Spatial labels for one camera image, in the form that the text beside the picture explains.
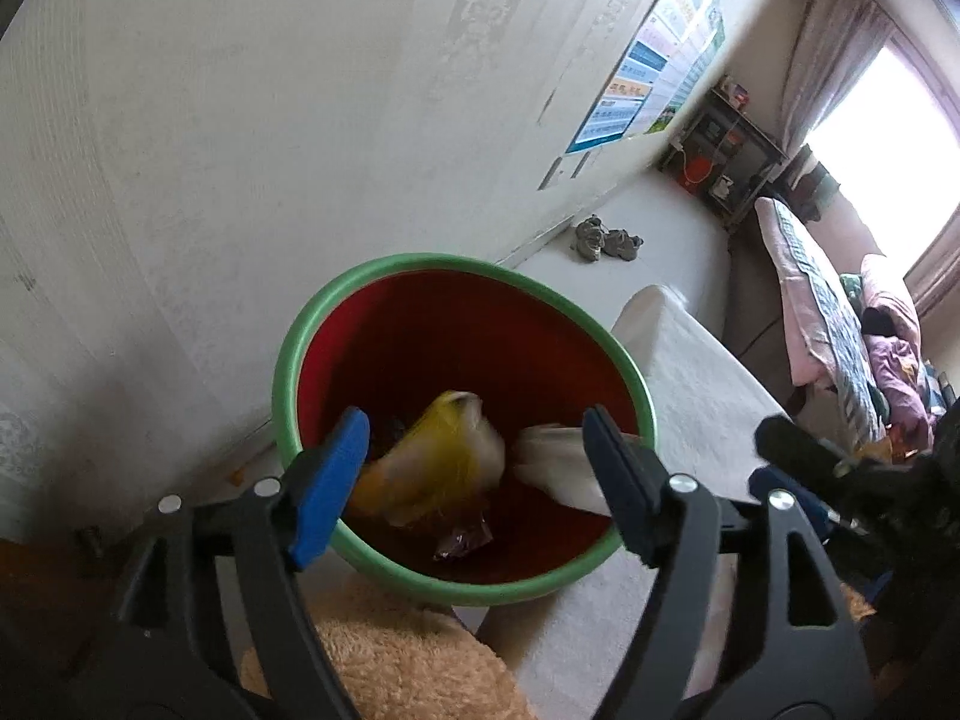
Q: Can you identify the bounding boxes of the dark hanging clothes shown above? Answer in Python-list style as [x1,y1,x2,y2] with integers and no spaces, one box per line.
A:
[784,146,842,222]

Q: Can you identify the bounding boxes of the dark shelf unit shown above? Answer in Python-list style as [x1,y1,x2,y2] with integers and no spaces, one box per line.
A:
[660,75,788,233]

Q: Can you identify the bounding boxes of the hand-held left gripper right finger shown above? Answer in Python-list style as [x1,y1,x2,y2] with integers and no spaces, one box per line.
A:
[581,405,875,720]

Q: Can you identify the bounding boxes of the dark foil wrapper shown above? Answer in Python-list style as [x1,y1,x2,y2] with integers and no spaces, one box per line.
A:
[433,516,493,562]

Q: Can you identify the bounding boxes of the pink pillow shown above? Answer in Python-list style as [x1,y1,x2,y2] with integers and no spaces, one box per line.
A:
[859,255,923,350]

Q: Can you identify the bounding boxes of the patterned pillow on bed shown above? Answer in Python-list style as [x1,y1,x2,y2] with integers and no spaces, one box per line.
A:
[754,196,887,445]

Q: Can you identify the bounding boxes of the red bin with green rim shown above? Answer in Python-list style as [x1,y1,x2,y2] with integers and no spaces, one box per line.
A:
[274,253,657,607]

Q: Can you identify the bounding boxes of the colourful wall poster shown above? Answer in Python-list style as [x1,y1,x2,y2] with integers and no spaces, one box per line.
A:
[566,0,727,157]

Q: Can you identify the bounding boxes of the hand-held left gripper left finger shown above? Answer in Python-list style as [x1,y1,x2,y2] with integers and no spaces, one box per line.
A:
[112,406,371,720]

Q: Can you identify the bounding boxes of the white packet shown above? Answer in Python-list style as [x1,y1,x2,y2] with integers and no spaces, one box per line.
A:
[513,424,647,518]

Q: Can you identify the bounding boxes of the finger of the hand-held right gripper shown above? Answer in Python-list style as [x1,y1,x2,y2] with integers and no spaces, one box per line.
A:
[754,415,863,482]
[748,466,835,545]

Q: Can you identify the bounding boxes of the white towel cover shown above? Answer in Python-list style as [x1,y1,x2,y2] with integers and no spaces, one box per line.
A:
[480,285,797,720]

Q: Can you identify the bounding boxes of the purple cloth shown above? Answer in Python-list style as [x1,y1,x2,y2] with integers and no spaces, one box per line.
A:
[862,336,932,440]

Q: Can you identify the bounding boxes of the bright window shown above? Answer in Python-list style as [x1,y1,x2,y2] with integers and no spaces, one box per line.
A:
[806,37,960,280]

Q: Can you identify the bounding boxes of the pale purple curtain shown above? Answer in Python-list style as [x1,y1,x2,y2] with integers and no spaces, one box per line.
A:
[780,0,895,152]

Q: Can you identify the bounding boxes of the yellow snack packet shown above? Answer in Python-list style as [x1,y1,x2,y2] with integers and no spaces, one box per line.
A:
[351,390,508,527]

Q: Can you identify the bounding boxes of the beige fluffy cloth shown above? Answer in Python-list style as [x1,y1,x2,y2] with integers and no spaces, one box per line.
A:
[240,577,535,720]

